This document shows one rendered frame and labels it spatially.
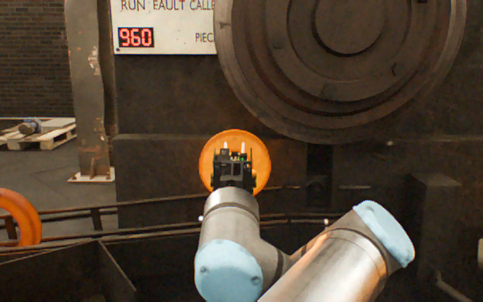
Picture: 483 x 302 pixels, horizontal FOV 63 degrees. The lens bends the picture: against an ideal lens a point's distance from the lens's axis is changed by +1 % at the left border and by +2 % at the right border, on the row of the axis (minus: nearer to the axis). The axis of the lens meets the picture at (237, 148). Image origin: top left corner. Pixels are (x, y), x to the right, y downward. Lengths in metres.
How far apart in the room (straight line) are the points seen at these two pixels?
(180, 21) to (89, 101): 2.71
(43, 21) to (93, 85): 4.22
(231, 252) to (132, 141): 0.48
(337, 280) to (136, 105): 0.70
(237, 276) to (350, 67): 0.41
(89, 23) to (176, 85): 2.65
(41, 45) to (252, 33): 7.05
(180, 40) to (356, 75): 0.40
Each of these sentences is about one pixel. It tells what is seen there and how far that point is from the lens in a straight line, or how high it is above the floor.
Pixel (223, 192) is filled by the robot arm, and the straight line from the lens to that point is 0.62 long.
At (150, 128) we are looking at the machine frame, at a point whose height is 0.89.
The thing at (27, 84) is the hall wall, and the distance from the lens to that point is 7.86.
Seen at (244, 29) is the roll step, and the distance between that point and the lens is 0.76.
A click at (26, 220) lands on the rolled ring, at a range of 0.98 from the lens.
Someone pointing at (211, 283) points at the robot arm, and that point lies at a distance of 0.54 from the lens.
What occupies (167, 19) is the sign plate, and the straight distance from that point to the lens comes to 0.93.
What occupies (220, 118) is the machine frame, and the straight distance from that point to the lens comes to 0.94.
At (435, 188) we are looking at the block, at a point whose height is 0.79.
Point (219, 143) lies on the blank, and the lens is 0.82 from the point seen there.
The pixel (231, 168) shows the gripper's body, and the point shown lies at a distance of 0.67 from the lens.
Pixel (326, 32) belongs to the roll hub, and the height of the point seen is 1.09.
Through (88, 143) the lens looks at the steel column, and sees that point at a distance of 3.65.
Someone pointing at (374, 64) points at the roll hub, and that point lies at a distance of 0.74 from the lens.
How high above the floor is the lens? 1.05
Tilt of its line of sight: 13 degrees down
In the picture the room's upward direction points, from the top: straight up
